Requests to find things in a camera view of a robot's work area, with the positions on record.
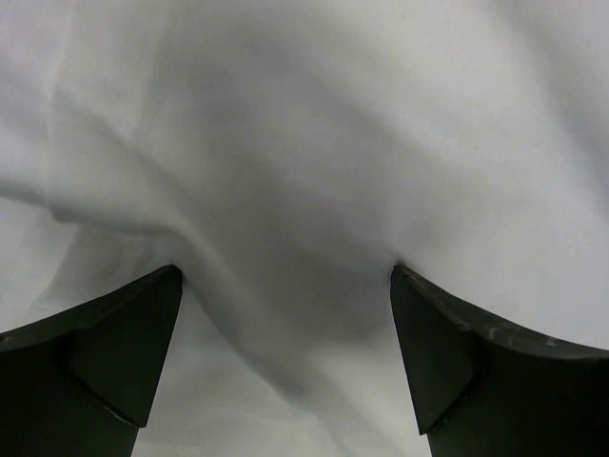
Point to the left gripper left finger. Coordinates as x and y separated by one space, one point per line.
82 382

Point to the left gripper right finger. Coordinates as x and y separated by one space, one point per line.
484 386

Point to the white printed t shirt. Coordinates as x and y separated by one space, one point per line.
285 155

